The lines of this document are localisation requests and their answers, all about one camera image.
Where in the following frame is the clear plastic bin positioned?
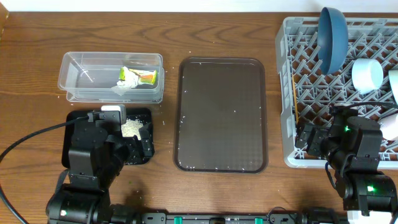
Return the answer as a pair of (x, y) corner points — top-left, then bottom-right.
(58, 52), (164, 104)

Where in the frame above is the spilled white rice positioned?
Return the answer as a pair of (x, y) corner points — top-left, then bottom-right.
(121, 119), (144, 140)

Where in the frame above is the white tissue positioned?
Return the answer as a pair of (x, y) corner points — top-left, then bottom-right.
(111, 79), (138, 96)

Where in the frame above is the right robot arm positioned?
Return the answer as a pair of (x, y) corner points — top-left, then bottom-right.
(295, 105), (397, 223)

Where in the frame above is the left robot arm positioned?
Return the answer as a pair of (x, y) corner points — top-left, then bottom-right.
(46, 105), (155, 223)

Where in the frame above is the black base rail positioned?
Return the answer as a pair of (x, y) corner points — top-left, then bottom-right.
(108, 212), (349, 224)

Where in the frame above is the grey dishwasher rack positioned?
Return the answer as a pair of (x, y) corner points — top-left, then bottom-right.
(275, 17), (397, 169)

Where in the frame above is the dark blue plate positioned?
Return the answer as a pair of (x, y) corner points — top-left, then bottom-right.
(317, 7), (348, 75)

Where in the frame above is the mint green bowl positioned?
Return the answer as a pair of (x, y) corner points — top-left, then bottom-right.
(389, 70), (398, 104)

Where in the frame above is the wooden chopstick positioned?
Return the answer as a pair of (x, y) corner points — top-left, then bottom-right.
(292, 74), (299, 124)

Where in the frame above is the pink and white cup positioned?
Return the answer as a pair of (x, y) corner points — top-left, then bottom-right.
(378, 114), (398, 141)

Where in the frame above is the brown serving tray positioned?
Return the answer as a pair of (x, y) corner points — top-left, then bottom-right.
(174, 57), (269, 174)

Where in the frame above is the yellow snack wrapper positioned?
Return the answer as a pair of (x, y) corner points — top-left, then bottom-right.
(119, 67), (159, 85)

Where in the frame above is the light blue rice bowl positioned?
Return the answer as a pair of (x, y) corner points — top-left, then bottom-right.
(351, 58), (383, 95)

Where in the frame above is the black waste tray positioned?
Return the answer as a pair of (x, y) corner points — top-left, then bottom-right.
(62, 110), (149, 168)

